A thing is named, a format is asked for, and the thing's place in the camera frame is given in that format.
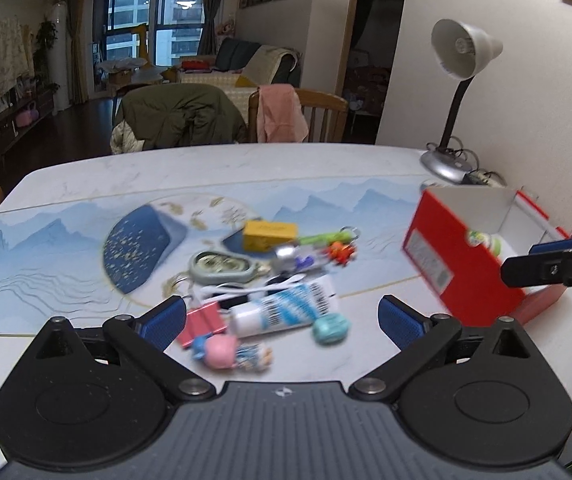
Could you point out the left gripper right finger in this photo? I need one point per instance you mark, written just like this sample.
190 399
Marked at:
478 396

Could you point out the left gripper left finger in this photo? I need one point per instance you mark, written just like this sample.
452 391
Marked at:
93 396

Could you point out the small green label bottle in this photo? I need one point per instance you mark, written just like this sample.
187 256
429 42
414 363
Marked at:
491 242

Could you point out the pink blue doll figure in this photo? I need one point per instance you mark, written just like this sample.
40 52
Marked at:
226 352

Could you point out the pink binder clip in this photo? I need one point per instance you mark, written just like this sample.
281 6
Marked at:
206 320

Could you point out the teal small capsule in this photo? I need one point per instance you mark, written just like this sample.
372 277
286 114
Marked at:
331 328

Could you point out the blue white striped tube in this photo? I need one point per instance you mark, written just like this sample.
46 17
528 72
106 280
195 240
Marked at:
293 307

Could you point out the green tube keychain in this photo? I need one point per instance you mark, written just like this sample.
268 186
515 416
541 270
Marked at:
345 236

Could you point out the silver purple cylinder toy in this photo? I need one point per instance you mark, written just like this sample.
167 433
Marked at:
292 258

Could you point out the yellow rectangular box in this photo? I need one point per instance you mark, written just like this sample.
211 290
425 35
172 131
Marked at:
262 235

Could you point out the red open cardboard box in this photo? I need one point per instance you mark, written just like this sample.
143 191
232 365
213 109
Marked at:
467 279

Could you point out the grey oval tin case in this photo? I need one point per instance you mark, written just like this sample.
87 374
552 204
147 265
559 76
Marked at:
215 268

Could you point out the white desk lamp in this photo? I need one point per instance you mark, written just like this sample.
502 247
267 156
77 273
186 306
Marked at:
463 51

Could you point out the dark tv cabinet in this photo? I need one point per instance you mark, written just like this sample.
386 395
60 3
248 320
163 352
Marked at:
16 122

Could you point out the olive green jacket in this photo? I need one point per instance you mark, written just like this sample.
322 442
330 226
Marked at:
176 116

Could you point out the wooden chair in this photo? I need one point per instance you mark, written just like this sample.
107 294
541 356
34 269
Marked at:
324 112

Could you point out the pink cloth on chair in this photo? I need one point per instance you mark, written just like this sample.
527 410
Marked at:
280 118

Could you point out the sofa with blankets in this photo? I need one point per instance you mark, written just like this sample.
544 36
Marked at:
238 69

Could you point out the orange toy figure keychain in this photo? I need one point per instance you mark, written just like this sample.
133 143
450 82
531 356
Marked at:
341 253

